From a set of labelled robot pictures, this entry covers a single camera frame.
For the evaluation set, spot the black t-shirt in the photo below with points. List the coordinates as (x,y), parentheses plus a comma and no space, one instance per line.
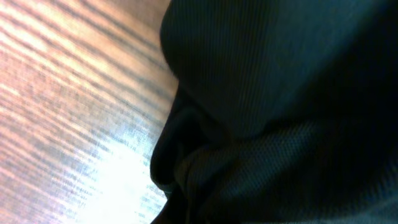
(286,112)

